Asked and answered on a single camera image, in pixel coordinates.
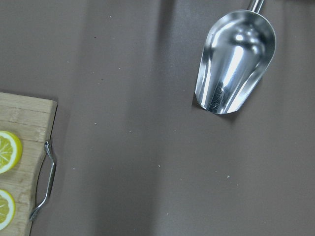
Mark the bamboo cutting board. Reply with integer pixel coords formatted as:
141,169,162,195
0,92,57,236

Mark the lemon slice far side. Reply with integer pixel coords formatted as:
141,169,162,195
0,189,15,230

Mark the metal cutting board handle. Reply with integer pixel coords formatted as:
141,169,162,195
29,140,57,221

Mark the lemon slice near handle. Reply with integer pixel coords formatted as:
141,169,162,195
0,130,23,174

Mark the metal scoop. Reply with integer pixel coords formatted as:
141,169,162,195
194,0,276,115

